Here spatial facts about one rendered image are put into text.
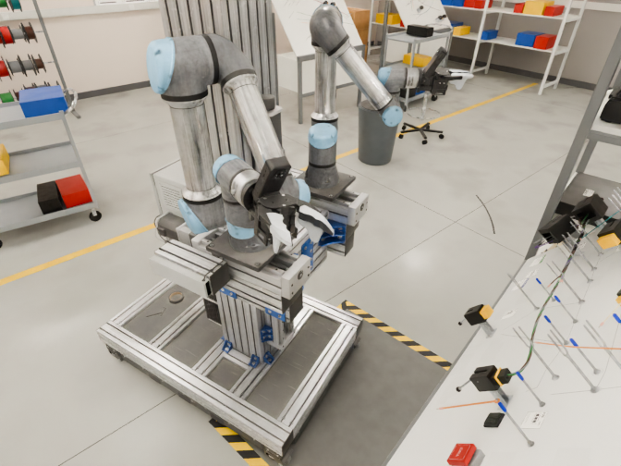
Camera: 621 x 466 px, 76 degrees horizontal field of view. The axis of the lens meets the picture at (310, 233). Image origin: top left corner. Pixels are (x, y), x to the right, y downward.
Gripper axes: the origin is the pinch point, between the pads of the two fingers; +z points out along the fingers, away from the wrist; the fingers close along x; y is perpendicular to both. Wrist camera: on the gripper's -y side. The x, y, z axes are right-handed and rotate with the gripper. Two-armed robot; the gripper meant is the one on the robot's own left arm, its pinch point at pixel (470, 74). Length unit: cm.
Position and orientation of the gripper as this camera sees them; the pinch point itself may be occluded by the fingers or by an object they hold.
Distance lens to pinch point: 175.9
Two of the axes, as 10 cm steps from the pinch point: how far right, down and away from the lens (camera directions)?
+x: -0.8, 6.9, -7.2
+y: 0.1, 7.2, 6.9
